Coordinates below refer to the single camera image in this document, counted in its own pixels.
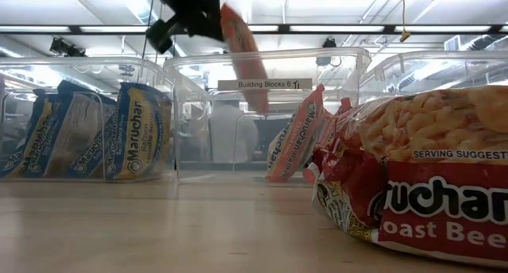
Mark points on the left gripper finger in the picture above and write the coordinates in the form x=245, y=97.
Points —
x=210, y=25

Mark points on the red Maruchan beef ramen pack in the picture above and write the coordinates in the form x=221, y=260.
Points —
x=448, y=209

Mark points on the black ceiling device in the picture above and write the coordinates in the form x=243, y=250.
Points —
x=329, y=43
x=63, y=47

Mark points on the black overhead frame bar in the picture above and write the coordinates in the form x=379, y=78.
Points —
x=283, y=28

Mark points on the person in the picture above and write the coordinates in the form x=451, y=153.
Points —
x=232, y=134

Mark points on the white ceiling vent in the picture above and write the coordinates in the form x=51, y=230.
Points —
x=452, y=44

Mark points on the clear plastic bin with label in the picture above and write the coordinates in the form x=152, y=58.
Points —
x=264, y=84

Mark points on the blue Maruchan ramen pack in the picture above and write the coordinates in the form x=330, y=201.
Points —
x=28, y=146
x=139, y=138
x=77, y=122
x=89, y=158

